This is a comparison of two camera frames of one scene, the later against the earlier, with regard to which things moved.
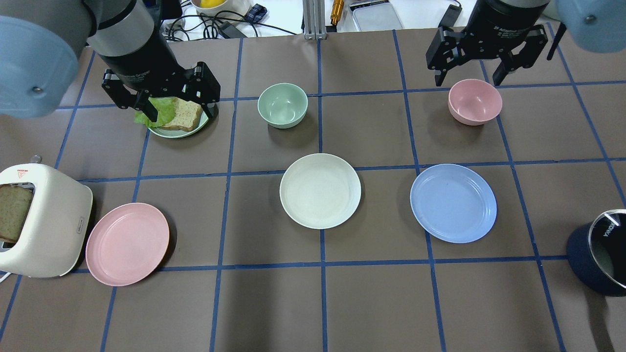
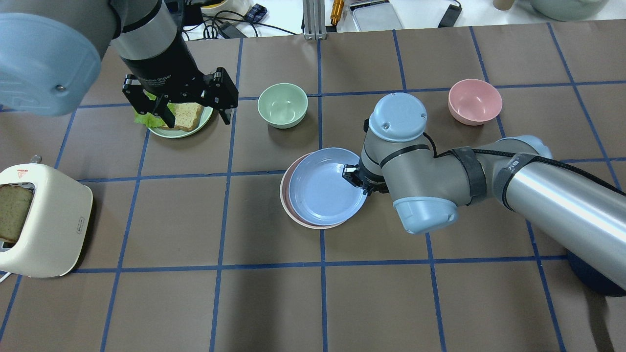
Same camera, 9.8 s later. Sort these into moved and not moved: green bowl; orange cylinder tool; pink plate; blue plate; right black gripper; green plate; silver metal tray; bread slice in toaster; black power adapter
Moved: blue plate; right black gripper; pink plate
Not moved: bread slice in toaster; green bowl; orange cylinder tool; green plate; silver metal tray; black power adapter
